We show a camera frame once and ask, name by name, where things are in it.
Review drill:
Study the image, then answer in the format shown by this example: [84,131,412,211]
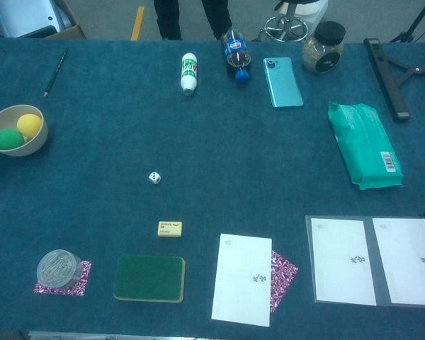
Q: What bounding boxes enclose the white bottle green label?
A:
[179,52,200,96]

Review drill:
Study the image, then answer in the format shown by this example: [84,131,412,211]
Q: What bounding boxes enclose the red patterned paper square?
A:
[269,250,299,313]
[33,260,92,297]

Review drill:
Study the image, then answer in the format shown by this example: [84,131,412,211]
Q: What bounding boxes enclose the yellow foam ball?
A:
[16,113,43,140]

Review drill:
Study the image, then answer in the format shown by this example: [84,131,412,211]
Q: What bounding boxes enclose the cola bottle blue cap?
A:
[221,28,253,85]

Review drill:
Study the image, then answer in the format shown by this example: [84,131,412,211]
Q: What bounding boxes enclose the glass jar black lid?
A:
[301,21,346,75]

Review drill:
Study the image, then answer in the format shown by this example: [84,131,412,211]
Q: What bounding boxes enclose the teal wet wipes pack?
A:
[327,101,404,191]

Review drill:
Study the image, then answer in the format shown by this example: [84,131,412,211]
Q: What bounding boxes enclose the chrome stool base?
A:
[256,0,309,44]

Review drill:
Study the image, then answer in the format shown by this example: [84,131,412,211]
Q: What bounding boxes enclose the black folding stand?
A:
[363,36,425,123]

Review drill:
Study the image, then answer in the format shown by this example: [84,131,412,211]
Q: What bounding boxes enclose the beige bowl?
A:
[0,104,49,157]

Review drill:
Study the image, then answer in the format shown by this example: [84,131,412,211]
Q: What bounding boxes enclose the grey open folder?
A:
[305,209,425,307]

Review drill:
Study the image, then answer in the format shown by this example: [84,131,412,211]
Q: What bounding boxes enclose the person legs black trousers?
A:
[153,0,233,41]

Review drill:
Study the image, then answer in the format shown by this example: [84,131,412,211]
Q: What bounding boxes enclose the green felt pad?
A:
[113,254,186,304]

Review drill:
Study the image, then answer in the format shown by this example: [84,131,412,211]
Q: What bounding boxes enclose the green foam ball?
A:
[0,127,26,150]

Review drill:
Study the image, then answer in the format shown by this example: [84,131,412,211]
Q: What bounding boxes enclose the green pencil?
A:
[43,49,69,98]

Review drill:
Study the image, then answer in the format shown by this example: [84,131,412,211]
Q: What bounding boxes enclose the clear paper clip box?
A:
[36,249,83,288]

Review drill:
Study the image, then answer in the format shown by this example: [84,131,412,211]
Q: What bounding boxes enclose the black tripod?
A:
[389,0,425,43]

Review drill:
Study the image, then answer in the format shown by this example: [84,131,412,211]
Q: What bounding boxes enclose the cardboard box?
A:
[0,0,87,39]

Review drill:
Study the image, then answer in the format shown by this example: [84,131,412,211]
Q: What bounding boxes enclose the yellow eraser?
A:
[157,221,183,238]

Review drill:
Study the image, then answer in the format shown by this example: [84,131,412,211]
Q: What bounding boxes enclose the metal table frame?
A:
[28,331,213,340]

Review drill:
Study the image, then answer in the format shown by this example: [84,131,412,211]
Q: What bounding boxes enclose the white envelope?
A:
[210,233,273,328]
[371,217,425,306]
[310,217,378,307]

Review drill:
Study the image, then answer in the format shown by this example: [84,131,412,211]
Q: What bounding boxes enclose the teal smartphone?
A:
[262,57,305,108]

